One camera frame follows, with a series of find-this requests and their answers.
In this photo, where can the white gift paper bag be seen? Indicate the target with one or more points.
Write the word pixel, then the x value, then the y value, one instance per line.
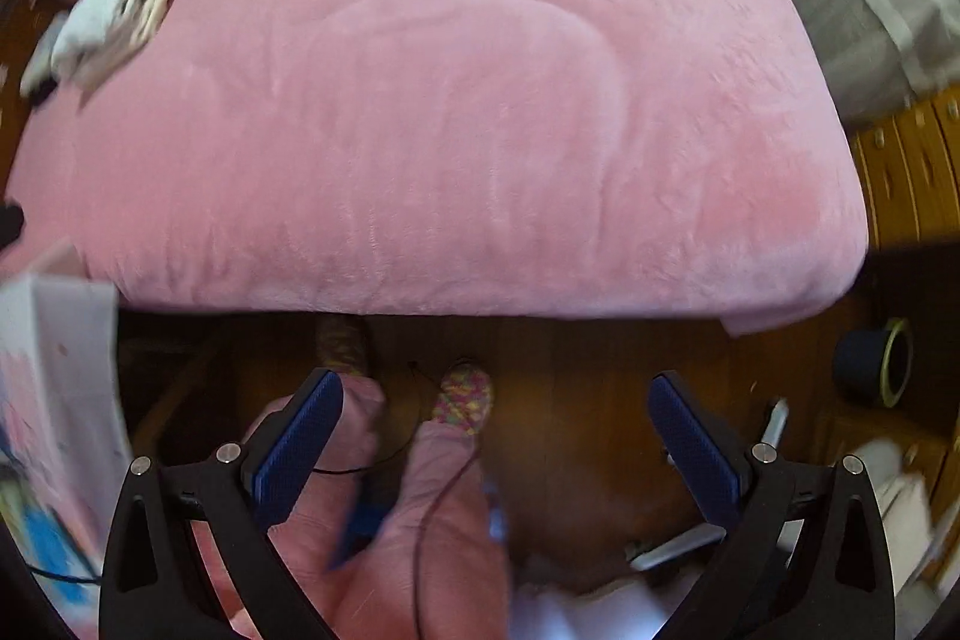
pixel 65 449

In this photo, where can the pink pyjama legs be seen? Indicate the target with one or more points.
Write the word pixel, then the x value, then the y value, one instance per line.
pixel 433 570

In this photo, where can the dark tape roll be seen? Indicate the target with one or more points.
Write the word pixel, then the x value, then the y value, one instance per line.
pixel 871 368

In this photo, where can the colourful knitted left slipper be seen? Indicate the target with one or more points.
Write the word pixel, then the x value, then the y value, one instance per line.
pixel 341 344

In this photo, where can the light grey hoodie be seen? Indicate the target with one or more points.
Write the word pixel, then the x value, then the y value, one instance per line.
pixel 85 30

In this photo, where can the pink fleece bed blanket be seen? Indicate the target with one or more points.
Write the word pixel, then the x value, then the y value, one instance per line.
pixel 558 158

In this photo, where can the colourful knitted slipper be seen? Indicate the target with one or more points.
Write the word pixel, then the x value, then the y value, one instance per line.
pixel 465 399
pixel 341 344

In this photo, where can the colourful knitted right slipper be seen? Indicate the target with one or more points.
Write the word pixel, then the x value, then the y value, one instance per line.
pixel 465 399

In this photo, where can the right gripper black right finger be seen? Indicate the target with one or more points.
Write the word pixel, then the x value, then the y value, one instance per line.
pixel 804 553

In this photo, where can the grey small folded cloth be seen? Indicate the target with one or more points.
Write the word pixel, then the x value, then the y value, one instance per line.
pixel 39 70

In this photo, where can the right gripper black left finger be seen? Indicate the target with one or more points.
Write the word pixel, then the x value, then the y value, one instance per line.
pixel 155 583

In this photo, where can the wooden cabinet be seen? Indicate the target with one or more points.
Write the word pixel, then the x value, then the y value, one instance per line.
pixel 908 166

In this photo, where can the cream folded garment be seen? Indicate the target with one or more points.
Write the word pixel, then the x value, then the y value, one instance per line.
pixel 140 20

